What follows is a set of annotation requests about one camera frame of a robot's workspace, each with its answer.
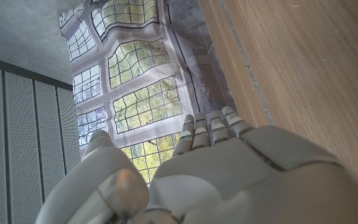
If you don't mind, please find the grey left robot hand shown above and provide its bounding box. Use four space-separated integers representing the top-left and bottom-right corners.
35 105 358 224

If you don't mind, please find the printed window backdrop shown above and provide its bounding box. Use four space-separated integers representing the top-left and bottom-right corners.
58 0 239 184

